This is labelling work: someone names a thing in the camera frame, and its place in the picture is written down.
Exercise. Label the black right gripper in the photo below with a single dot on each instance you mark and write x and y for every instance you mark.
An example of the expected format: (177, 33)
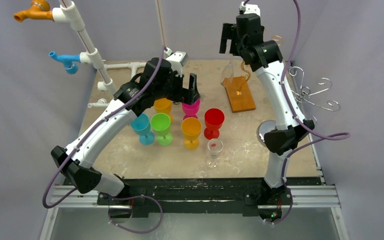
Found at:
(232, 34)

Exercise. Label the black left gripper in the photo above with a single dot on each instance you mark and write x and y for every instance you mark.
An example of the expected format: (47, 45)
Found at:
(183, 94)

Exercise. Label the pink wine glass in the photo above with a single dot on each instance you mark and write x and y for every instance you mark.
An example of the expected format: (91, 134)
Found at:
(190, 111)

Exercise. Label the yellow wine glass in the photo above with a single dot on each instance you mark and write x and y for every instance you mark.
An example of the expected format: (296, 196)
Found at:
(164, 105)

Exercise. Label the clear wine glass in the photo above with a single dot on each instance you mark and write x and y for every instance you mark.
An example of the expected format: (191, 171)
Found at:
(215, 147)
(227, 75)

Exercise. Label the red wine glass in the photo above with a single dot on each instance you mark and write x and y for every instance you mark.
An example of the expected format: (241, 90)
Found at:
(213, 119)

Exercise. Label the orange wine glass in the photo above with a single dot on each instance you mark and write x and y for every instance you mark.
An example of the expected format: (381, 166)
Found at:
(191, 129)

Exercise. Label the green wine glass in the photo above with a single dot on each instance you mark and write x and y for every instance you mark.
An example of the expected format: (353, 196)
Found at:
(161, 125)

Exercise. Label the blue wine glass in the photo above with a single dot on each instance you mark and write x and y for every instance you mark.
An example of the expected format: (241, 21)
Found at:
(142, 127)

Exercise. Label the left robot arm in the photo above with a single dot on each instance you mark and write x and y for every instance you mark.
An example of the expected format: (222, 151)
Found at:
(76, 160)

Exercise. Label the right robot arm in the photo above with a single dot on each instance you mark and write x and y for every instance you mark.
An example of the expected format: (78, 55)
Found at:
(264, 55)

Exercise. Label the wooden rack base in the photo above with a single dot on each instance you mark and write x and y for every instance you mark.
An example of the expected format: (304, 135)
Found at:
(239, 96)

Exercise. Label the blue faucet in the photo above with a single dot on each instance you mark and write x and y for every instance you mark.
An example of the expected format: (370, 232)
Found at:
(68, 61)

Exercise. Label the orange faucet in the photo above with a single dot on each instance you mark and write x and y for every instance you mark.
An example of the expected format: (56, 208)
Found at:
(38, 10)

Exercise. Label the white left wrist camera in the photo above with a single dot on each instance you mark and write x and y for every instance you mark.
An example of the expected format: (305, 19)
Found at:
(178, 60)

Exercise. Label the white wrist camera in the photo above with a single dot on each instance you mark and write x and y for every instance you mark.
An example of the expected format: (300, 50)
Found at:
(246, 8)
(178, 60)

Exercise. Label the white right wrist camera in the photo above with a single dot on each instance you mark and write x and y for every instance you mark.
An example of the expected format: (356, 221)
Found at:
(246, 8)

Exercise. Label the gold wire glass rack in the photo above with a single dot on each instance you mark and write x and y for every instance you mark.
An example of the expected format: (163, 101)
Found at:
(279, 40)

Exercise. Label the chrome wire glass rack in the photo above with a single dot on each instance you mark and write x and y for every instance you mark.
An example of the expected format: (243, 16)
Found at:
(311, 92)

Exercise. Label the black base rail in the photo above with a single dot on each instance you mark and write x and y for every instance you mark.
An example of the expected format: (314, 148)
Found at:
(243, 195)

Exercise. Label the white PVC pipe frame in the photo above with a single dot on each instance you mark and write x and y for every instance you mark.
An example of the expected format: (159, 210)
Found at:
(69, 13)

